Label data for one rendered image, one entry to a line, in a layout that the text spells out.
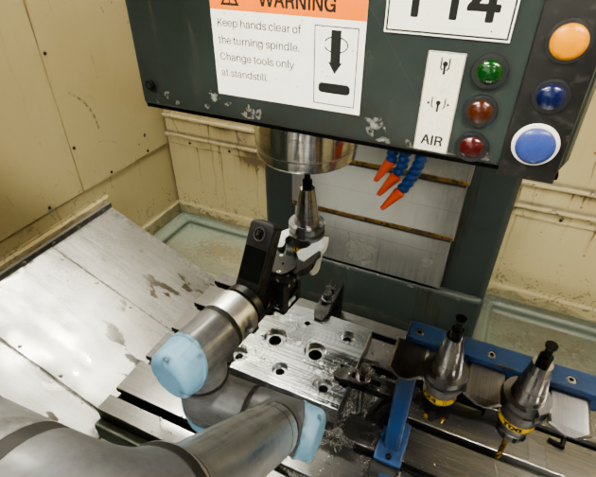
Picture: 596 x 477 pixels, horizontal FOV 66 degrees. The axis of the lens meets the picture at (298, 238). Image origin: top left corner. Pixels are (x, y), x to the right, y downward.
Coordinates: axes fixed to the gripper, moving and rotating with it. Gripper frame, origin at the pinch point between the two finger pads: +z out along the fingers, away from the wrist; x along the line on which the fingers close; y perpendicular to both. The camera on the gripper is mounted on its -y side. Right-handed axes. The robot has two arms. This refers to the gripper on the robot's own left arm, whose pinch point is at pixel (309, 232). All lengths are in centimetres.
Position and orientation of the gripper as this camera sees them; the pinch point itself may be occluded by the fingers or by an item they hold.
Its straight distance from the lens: 81.8
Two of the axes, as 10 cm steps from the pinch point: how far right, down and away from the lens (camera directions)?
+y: 0.1, 8.1, 5.9
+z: 5.4, -5.0, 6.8
